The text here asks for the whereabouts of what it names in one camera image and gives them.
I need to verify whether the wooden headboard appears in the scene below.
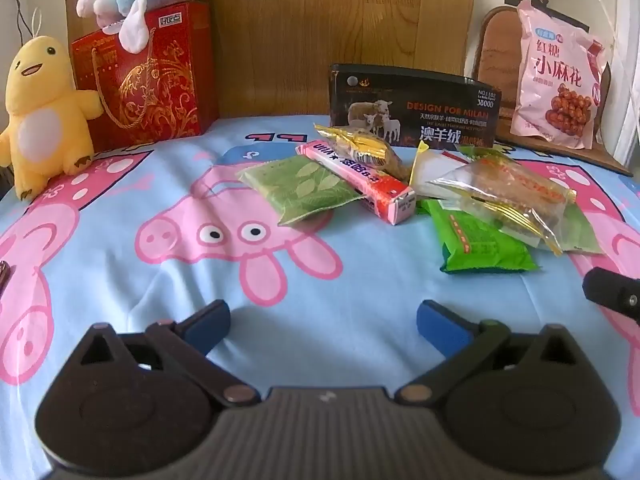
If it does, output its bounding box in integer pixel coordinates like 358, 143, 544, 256
65, 0, 476, 121

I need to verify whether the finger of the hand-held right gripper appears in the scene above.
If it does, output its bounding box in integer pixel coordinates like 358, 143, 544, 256
582, 267, 640, 326

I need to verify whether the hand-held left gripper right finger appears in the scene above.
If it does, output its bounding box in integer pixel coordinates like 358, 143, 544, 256
395, 300, 592, 407

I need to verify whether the pale green snack packet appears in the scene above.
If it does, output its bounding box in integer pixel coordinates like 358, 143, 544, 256
545, 199, 606, 255

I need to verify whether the gold clear pastry packet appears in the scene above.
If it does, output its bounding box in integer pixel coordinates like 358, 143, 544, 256
313, 123, 408, 181

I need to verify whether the pig printed blue blanket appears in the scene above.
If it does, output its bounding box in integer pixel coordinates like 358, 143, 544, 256
0, 112, 640, 480

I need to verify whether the clear red print pastry packet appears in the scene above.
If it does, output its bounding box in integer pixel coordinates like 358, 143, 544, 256
435, 156, 581, 257

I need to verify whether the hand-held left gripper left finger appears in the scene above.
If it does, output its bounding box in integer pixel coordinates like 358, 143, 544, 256
65, 300, 262, 407

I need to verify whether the pink long snack box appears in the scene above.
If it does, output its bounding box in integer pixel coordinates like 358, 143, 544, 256
295, 141, 417, 226

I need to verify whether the brown seat cushion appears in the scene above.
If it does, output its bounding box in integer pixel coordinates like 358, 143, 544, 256
472, 6, 636, 177

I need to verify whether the yellow white snack packet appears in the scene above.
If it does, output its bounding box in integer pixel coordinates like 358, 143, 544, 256
410, 141, 481, 200

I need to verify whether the black tin box sheep print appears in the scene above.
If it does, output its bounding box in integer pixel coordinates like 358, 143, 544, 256
330, 63, 498, 148

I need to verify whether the red gift bag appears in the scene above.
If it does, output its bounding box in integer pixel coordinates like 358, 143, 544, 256
71, 1, 220, 153

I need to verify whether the pink snack bag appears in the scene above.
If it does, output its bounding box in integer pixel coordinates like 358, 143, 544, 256
510, 0, 608, 150

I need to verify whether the yellow plush duck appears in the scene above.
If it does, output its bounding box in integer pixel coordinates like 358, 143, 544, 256
0, 35, 103, 201

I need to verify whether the green leaf snack packet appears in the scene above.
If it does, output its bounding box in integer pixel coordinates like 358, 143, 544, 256
236, 156, 368, 226

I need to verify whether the bright green snack packet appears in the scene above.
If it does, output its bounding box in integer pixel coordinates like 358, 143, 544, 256
417, 199, 538, 275

